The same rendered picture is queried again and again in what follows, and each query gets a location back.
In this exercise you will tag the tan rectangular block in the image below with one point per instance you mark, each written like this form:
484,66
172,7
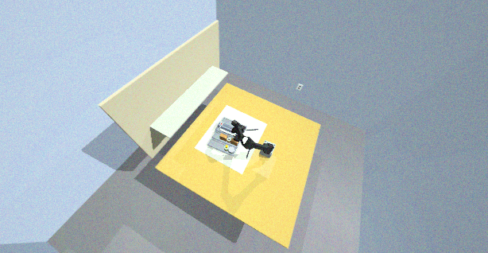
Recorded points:
223,137
233,142

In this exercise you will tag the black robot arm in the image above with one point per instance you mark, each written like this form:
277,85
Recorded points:
250,144

